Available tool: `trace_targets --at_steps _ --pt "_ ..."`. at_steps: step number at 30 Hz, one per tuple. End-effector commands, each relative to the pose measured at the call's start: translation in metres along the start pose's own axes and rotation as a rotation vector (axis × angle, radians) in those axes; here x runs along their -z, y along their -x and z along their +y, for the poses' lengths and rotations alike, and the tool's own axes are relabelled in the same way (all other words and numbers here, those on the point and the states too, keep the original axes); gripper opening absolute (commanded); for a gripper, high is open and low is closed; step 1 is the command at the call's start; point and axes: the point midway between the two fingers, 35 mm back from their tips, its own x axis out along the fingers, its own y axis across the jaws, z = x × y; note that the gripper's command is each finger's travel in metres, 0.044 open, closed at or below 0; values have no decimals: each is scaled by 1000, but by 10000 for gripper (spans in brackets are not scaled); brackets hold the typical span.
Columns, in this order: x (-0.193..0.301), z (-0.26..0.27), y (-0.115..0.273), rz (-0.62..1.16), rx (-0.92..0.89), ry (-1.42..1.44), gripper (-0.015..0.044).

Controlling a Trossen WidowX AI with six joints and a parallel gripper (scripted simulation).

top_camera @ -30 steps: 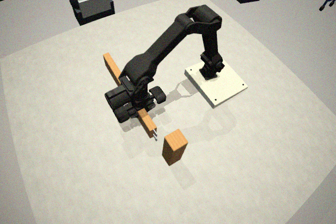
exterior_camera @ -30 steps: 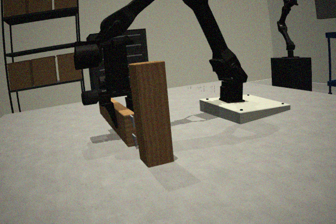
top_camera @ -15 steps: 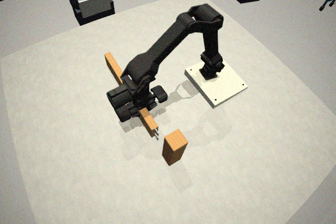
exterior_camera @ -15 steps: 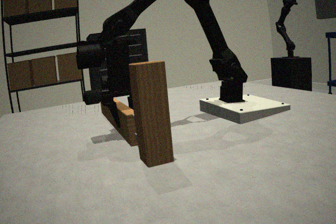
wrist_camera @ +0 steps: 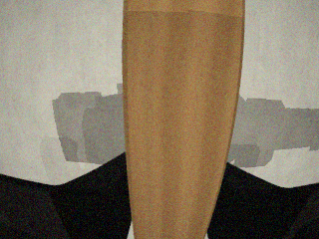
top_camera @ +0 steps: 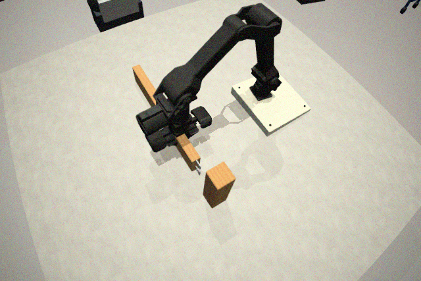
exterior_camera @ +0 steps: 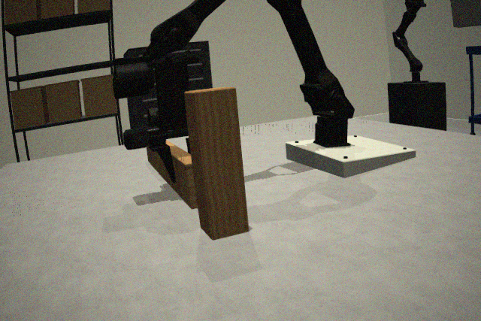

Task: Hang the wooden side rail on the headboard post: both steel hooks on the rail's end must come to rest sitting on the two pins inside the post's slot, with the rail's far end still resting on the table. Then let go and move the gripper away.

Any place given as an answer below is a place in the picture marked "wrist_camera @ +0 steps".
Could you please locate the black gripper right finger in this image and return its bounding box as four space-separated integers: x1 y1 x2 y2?
206 162 319 239

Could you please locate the long wooden board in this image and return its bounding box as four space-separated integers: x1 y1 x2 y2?
123 0 246 239

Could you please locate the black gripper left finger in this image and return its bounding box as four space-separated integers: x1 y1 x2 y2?
0 152 132 239

